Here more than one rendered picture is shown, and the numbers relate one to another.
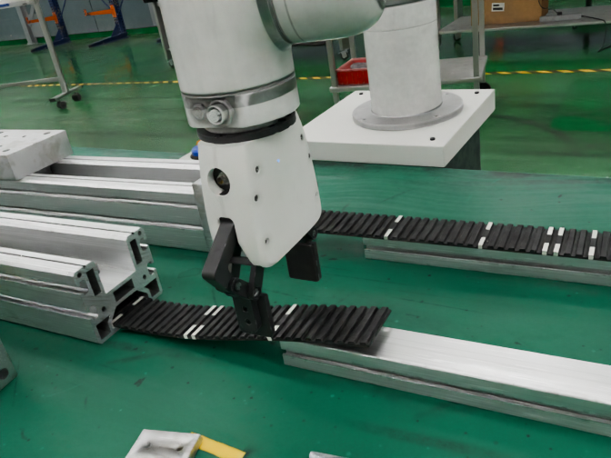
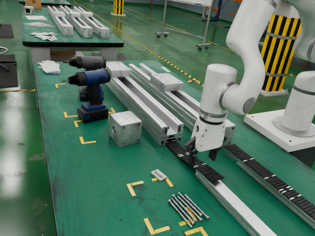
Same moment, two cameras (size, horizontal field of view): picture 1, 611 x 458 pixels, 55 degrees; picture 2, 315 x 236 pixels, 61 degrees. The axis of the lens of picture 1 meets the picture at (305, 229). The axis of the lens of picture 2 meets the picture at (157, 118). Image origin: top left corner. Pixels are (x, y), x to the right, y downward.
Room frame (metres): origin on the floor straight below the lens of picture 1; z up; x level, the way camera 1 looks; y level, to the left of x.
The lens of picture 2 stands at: (-0.30, -0.17, 1.35)
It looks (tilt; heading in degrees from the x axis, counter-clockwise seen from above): 27 degrees down; 28
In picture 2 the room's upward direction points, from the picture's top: 7 degrees clockwise
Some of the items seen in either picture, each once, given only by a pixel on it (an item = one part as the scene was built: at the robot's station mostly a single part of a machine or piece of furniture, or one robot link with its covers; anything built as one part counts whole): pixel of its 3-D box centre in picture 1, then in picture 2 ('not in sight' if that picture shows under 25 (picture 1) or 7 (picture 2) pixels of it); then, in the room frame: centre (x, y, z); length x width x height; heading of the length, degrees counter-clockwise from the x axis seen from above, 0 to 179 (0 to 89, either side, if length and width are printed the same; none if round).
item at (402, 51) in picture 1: (402, 58); (300, 109); (0.99, -0.21, 0.91); 0.19 x 0.19 x 0.18
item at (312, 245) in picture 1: (305, 241); (216, 150); (0.48, 0.00, 0.87); 0.03 x 0.03 x 0.07; 58
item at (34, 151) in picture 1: (11, 161); (166, 84); (0.91, 0.44, 0.87); 0.16 x 0.11 x 0.07; 58
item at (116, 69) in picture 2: not in sight; (116, 71); (0.88, 0.75, 0.87); 0.16 x 0.11 x 0.07; 58
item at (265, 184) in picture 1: (257, 178); (208, 130); (0.43, 0.03, 0.95); 0.10 x 0.07 x 0.11; 148
